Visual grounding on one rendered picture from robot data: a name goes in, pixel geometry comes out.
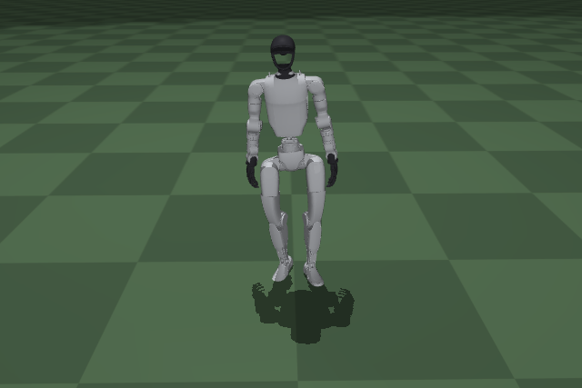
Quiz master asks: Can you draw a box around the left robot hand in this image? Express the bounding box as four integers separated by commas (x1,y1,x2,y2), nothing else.
326,154,338,187

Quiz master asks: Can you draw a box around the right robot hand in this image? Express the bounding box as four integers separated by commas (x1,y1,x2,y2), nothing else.
246,156,259,188

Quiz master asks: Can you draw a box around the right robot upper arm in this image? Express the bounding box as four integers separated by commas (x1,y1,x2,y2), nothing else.
247,78,266,133

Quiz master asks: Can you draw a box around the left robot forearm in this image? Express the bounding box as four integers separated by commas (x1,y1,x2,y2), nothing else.
320,114,337,160

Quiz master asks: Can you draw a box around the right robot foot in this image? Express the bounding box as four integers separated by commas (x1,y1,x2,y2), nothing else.
272,256,293,282

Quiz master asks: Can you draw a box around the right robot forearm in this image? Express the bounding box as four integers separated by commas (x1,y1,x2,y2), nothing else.
246,119,260,163

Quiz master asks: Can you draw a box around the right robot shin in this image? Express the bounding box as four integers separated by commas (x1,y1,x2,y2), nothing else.
269,224,288,266

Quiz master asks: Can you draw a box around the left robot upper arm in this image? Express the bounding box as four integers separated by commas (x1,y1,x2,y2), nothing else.
306,76,330,129

